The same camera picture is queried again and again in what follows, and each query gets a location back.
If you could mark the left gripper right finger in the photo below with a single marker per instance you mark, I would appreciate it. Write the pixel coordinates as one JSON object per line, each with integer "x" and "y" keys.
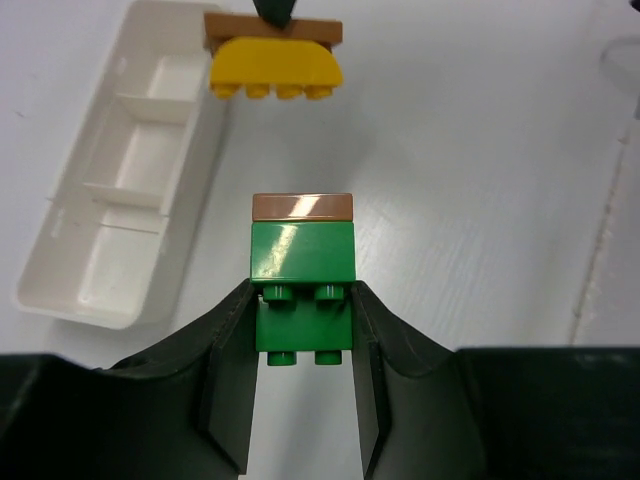
{"x": 426, "y": 412}

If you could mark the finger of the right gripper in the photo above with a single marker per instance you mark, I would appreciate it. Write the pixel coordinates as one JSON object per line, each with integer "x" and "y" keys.
{"x": 277, "y": 13}

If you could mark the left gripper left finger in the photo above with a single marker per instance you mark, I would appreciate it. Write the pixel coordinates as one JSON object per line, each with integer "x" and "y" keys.
{"x": 179, "y": 409}

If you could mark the yellow curved lego brick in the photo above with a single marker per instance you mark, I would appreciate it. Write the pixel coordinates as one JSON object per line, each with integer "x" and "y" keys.
{"x": 264, "y": 66}

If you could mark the brown lego plate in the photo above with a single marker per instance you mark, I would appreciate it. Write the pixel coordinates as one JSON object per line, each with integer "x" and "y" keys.
{"x": 302, "y": 207}
{"x": 224, "y": 26}

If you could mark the green lego brick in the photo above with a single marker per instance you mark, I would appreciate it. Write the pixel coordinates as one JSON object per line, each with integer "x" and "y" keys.
{"x": 286, "y": 328}
{"x": 291, "y": 256}

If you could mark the white three-compartment tray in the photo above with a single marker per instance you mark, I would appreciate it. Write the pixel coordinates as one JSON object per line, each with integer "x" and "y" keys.
{"x": 121, "y": 218}

